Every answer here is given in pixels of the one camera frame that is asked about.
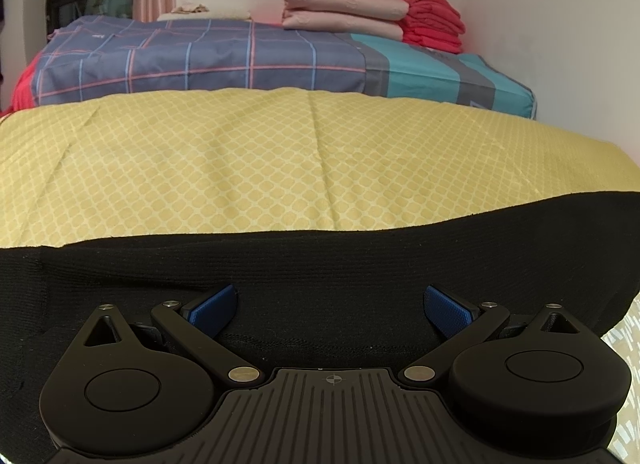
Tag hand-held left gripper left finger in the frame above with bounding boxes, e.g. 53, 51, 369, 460
69, 285, 267, 389

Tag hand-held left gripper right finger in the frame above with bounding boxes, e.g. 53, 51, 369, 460
396, 285, 602, 386

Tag black pants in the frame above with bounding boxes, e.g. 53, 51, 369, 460
0, 189, 640, 464

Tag yellow patterned blanket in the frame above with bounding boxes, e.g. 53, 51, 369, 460
0, 86, 640, 250

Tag beige dashed bedsheet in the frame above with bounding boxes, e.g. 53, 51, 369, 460
597, 289, 640, 464

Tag folded plaid quilt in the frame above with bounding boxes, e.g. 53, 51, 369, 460
30, 15, 538, 120

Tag red cloth under quilt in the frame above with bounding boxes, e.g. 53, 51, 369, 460
9, 66, 42, 112

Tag stack of red folded clothes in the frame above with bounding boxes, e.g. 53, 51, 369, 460
400, 0, 467, 55

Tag cream pillow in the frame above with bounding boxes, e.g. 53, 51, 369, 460
157, 1, 251, 22

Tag folded pink blanket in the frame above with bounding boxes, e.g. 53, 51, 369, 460
281, 9, 405, 42
284, 0, 410, 21

